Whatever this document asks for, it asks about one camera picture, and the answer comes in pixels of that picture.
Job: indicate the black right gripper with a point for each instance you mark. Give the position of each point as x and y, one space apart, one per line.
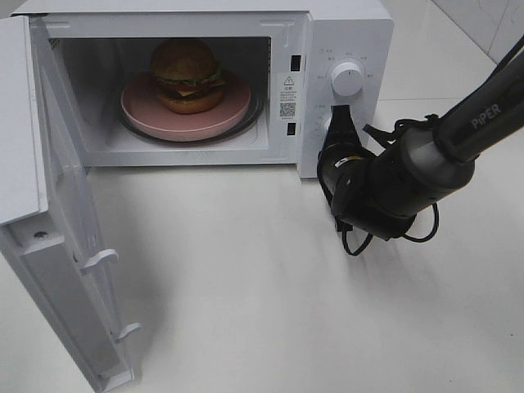
341 147

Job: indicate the white timer knob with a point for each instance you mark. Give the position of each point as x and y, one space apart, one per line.
324 125

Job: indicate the burger with lettuce and tomato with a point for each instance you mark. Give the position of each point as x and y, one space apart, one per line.
187 77

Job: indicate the pink round plate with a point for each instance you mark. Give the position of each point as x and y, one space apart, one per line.
144 111

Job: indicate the white microwave door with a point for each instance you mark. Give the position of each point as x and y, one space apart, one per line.
50 234

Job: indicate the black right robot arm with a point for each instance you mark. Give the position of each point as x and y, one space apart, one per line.
422 161

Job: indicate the upper white power knob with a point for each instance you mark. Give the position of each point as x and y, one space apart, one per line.
347 78

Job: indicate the white warning label sticker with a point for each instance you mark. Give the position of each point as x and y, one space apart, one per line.
289 95

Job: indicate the white microwave oven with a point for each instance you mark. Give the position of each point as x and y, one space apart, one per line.
103 44

